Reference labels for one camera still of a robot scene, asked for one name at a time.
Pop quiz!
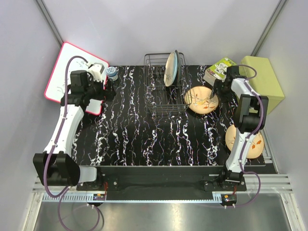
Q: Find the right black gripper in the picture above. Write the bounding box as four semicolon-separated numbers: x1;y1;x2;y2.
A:
209;79;232;103

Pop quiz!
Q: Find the cream bird plate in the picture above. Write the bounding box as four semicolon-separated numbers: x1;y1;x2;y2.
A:
225;125;264;159
184;86;219;115

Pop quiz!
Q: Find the dark teal plate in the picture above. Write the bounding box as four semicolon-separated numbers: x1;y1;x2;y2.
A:
174;50;182;85

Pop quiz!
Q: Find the cream and blue plate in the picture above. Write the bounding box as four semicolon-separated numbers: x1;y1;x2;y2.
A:
164;50;179;87

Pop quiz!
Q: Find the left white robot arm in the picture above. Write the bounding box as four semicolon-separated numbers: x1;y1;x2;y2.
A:
33;70;116;191

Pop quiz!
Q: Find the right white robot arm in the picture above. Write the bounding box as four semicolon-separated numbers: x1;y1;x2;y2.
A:
210;64;269;174

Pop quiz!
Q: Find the green cover book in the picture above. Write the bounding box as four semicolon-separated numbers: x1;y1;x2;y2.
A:
203;57;237;85

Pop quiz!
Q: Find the pink framed whiteboard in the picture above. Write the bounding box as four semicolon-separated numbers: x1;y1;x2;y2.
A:
44;41;109;116

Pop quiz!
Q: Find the small blue lidded jar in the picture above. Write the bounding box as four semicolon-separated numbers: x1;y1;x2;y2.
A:
106;66;118;81

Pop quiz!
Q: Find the light green box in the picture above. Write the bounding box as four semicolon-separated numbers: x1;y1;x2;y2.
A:
241;56;285;115

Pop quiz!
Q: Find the black marble pattern mat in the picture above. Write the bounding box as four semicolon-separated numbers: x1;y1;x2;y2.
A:
71;65;237;166

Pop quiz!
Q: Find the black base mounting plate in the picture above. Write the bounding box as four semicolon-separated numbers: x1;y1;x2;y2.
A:
77;166;246;192

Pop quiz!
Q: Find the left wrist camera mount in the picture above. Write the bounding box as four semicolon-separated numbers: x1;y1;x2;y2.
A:
87;63;105;83

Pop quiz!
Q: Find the wire dish rack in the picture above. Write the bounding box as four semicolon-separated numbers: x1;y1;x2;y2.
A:
144;52;192;116

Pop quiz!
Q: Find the aluminium rail frame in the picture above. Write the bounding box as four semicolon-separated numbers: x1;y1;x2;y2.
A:
23;175;306;231

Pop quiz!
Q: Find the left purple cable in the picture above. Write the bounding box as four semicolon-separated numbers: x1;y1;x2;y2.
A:
42;55;105;230

